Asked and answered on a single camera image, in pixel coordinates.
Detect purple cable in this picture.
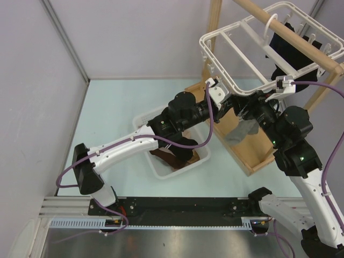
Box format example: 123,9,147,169
252,82,344,258
51,83,216,244

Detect black striped socks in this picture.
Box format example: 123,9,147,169
159,137,198,161

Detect wooden drying rack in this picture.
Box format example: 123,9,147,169
186,1,343,176

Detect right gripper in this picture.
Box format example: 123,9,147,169
229,88,283,146

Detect black hanging socks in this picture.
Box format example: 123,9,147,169
269,22,322,92

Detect grey socks pair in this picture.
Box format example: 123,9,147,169
225,119,259,146

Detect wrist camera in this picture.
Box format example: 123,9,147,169
266,75,296,102
205,77,230,110

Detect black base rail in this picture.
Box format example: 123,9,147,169
88,196,269,228

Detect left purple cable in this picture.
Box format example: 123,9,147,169
51,83,216,244

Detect white clip hanger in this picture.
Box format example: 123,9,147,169
199,1,343,96

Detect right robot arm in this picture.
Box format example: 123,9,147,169
229,93,343,257

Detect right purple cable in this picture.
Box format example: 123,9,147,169
252,82,344,258

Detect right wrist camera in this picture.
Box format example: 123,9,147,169
266,75,296,102

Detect white plastic basket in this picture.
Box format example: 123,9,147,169
132,106,211,180

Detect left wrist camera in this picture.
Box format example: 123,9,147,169
205,77,230,110

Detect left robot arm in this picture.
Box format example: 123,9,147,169
73,87,232,215

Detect brown striped socks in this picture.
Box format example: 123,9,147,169
149,149,189,171

